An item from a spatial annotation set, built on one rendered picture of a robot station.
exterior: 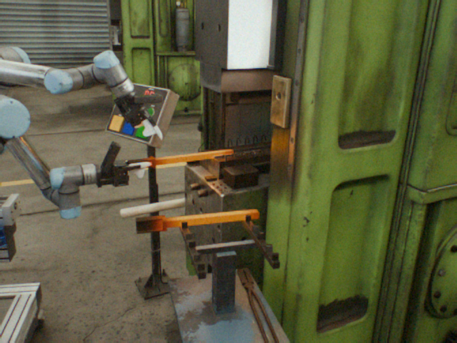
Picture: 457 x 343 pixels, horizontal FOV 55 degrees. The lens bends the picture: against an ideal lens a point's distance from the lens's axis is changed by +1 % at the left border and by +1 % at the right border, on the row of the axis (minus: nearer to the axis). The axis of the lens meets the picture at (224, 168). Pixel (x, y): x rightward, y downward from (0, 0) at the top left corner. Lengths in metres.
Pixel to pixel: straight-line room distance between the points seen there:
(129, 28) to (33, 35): 3.40
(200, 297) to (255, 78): 0.85
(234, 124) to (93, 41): 7.81
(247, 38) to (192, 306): 0.95
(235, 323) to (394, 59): 1.04
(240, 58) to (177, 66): 5.05
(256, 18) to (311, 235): 0.80
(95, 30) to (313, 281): 8.48
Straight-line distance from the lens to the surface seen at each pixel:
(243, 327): 1.40
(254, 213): 1.45
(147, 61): 6.71
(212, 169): 1.83
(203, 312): 1.45
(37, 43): 9.65
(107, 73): 1.58
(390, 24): 1.66
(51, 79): 1.54
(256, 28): 1.67
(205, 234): 1.87
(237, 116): 2.05
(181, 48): 6.65
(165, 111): 2.14
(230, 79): 1.70
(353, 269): 1.93
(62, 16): 9.63
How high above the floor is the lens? 1.58
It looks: 20 degrees down
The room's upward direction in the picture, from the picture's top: 1 degrees clockwise
